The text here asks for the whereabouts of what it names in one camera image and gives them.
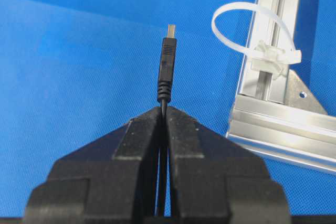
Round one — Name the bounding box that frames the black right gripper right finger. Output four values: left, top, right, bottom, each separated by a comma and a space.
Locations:
166, 107, 291, 223

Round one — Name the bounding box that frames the white zip tie loop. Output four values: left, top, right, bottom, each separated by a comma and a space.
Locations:
211, 2, 302, 65

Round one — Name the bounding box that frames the black USB cable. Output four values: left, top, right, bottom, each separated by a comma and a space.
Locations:
155, 24, 177, 217

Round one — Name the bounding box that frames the grey corner bracket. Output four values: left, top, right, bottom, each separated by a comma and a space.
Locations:
285, 69, 328, 115

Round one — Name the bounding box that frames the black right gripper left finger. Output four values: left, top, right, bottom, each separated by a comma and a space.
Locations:
23, 107, 161, 223

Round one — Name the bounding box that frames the clear zip tie mount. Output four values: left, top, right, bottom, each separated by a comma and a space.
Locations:
251, 40, 285, 80

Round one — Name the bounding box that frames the aluminium extrusion frame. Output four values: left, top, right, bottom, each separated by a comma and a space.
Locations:
227, 0, 335, 174

